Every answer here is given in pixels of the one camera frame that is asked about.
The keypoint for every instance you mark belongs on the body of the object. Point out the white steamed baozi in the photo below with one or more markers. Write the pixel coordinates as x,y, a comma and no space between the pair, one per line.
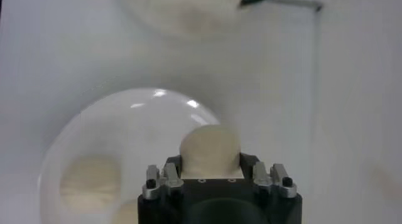
91,183
210,150

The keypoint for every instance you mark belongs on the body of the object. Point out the white round plate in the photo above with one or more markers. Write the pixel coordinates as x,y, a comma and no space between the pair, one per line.
132,134

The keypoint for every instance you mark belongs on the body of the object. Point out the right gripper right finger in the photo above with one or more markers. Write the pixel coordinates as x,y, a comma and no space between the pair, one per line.
259,176

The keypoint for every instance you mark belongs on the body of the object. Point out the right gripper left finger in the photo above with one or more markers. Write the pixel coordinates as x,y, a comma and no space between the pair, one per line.
171,176

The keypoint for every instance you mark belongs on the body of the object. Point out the cream electric cooking pot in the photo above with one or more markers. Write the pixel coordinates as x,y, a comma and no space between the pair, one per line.
182,12

